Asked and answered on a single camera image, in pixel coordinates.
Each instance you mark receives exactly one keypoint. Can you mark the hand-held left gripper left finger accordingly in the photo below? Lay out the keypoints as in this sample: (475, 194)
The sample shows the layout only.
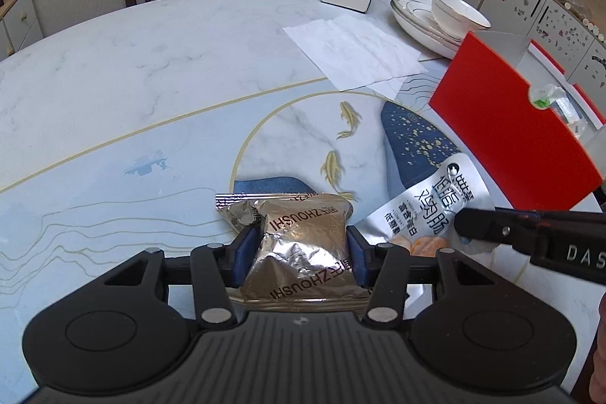
(246, 257)

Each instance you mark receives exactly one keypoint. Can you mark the sticker covered cabinet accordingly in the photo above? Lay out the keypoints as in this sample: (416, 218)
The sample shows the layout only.
(535, 11)

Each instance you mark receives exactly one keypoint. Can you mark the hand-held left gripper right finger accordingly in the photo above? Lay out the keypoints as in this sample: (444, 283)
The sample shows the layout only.
(357, 257)

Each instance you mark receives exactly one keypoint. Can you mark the white paper sheet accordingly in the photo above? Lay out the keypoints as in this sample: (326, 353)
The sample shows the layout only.
(355, 49)

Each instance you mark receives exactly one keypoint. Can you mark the silver sausage packet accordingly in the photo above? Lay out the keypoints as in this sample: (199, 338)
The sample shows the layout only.
(426, 205)

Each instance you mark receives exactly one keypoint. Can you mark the white low cabinet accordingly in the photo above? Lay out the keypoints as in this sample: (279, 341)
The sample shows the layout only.
(19, 20)

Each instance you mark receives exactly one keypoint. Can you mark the white bowl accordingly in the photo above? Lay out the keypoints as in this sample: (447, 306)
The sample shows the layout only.
(457, 13)

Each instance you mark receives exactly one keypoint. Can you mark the clear plastic wrapper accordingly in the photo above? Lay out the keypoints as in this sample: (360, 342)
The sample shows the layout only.
(554, 98)

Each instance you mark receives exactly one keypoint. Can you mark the stack of white plates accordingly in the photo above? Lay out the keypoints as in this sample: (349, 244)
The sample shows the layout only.
(421, 30)

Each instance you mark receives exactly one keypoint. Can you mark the gold foil snack packet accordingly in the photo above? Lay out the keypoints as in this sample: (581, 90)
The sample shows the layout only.
(303, 243)

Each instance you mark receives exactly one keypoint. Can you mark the person's right forearm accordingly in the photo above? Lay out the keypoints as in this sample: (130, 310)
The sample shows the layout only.
(601, 352)

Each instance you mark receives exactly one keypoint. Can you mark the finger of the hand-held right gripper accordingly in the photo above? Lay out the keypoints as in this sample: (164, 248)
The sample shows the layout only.
(487, 229)

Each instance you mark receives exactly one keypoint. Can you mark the red cardboard box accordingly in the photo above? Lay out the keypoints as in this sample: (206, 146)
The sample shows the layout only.
(497, 124)

